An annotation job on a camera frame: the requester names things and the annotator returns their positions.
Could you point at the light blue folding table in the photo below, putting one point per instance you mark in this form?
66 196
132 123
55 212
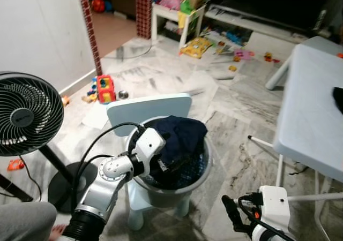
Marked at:
311 112

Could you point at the navy blue garment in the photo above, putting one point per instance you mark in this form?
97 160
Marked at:
182 136

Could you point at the white television stand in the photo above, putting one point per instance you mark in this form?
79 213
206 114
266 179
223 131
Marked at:
241 27

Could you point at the white side table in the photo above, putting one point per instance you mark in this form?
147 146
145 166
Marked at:
161 10

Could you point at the black garment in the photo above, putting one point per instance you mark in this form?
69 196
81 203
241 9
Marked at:
338 99

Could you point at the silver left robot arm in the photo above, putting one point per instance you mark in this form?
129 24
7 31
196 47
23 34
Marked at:
102 193

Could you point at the red toy cube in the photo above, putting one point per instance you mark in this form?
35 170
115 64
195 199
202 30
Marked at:
105 88

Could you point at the blue plaid shirt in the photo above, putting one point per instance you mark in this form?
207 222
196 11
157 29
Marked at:
195 166

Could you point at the red toy ball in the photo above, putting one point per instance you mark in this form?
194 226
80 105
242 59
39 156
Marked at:
97 5

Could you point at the black television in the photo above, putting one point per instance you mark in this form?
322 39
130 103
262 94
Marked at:
268 5

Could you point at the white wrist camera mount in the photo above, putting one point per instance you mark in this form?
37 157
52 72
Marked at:
149 144
274 206

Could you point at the orange floor toy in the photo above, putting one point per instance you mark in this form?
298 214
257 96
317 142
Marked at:
16 165

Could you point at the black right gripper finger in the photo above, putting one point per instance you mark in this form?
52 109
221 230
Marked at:
231 211

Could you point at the person's grey trouser leg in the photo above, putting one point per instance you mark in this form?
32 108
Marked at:
24 222

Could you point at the pink bag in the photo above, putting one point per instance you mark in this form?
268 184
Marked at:
170 0

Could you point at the green toy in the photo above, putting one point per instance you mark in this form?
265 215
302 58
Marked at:
186 6

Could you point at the grey laundry bin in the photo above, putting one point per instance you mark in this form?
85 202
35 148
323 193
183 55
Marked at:
171 195

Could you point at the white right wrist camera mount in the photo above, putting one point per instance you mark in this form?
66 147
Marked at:
274 206

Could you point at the light blue child chair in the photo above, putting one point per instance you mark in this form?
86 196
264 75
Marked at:
144 107

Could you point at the yellow toy mat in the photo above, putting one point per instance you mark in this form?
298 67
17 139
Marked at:
195 47

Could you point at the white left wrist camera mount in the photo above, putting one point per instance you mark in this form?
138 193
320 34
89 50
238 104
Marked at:
149 144

